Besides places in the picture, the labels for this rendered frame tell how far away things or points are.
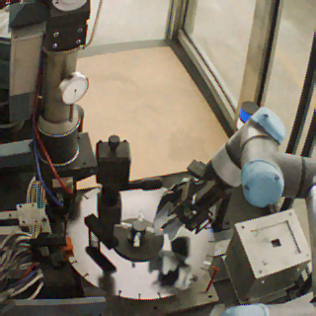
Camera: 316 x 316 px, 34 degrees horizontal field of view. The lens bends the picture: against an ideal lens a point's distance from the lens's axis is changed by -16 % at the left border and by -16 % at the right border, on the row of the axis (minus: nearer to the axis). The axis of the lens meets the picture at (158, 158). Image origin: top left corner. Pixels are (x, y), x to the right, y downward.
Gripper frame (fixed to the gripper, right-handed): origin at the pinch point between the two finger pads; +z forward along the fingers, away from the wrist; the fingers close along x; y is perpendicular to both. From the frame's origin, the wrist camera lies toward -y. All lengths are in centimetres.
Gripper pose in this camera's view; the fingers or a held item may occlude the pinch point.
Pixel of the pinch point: (157, 228)
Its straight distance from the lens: 119.4
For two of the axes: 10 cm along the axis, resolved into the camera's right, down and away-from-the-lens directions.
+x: 7.8, 5.7, 2.5
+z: -6.1, 6.2, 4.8
